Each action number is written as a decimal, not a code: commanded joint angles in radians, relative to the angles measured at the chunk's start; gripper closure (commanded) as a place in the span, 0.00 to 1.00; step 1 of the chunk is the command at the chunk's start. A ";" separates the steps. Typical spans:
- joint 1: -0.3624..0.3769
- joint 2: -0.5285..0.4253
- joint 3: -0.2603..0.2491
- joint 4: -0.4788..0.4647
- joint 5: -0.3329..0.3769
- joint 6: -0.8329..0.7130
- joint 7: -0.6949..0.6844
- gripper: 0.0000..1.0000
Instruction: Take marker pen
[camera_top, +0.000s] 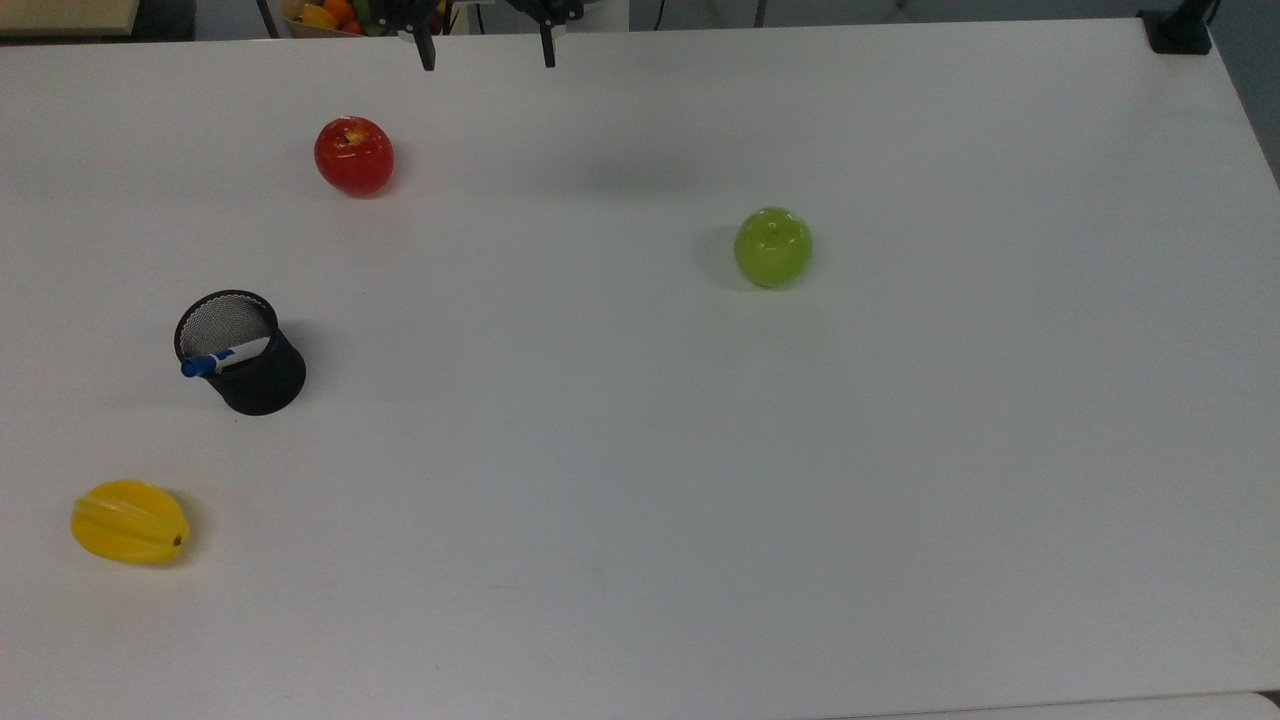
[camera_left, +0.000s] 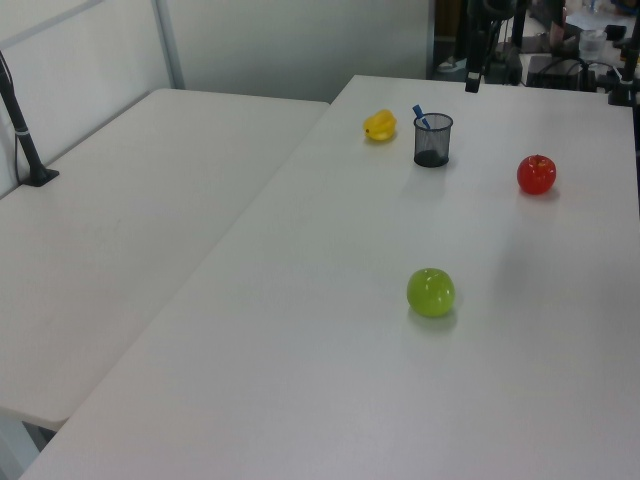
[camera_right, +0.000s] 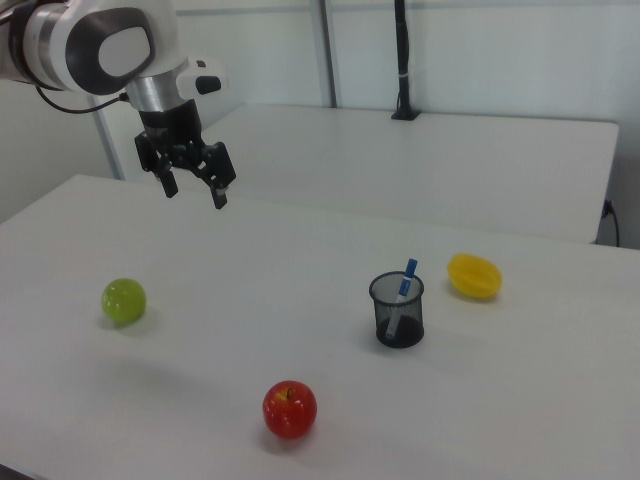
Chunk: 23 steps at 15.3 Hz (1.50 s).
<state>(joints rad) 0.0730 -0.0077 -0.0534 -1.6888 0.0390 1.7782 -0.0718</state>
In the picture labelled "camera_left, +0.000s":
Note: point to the clear plastic cup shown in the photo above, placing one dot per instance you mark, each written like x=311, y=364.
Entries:
x=593, y=44

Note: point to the blue and white marker pen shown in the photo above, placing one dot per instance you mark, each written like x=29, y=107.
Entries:
x=419, y=112

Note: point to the black clamp stand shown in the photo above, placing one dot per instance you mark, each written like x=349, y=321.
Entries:
x=622, y=95

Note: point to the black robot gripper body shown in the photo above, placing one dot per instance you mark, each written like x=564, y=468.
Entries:
x=476, y=52

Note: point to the black equipment box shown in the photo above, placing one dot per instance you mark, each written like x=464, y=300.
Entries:
x=550, y=72

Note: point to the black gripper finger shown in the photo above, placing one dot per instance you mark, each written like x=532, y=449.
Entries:
x=478, y=83
x=469, y=83

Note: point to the black camera stand with base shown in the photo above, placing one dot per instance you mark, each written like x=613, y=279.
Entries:
x=25, y=140

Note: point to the green apple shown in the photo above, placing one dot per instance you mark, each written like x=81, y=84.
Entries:
x=430, y=295

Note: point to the black mesh pen cup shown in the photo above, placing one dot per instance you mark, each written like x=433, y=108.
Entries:
x=432, y=150

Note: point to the yellow starfruit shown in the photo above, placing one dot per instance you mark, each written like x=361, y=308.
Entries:
x=380, y=127

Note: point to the red apple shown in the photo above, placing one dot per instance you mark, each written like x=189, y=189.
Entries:
x=536, y=175

